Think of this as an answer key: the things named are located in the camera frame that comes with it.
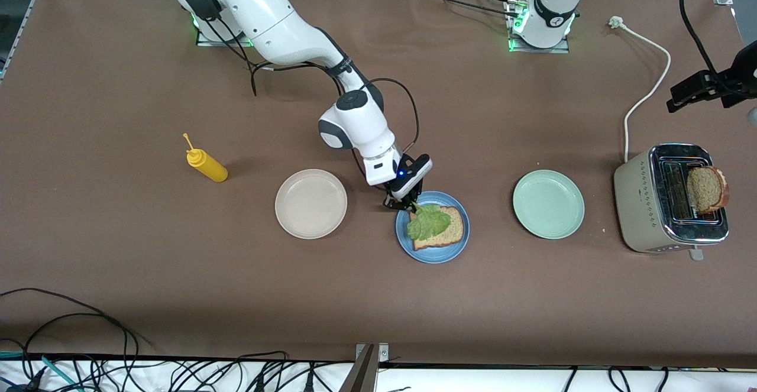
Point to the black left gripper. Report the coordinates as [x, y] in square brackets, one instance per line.
[731, 78]

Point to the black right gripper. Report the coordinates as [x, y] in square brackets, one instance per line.
[394, 199]

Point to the green lettuce leaf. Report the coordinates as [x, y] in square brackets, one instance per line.
[429, 223]

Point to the brown bread slice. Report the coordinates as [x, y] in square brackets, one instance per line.
[707, 190]
[452, 232]

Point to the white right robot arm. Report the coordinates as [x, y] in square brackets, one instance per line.
[272, 19]

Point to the blue plate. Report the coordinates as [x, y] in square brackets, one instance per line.
[437, 256]

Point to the cream white plate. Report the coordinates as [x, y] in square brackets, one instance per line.
[310, 203]

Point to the light green plate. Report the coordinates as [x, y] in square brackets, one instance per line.
[549, 203]

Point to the beige steel toaster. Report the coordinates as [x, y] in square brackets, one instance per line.
[639, 209]

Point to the yellow squeeze bottle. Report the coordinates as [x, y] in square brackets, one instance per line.
[210, 168]

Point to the metal table edge bracket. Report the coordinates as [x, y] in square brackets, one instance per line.
[364, 374]

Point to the aluminium table edge rail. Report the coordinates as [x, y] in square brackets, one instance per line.
[29, 22]

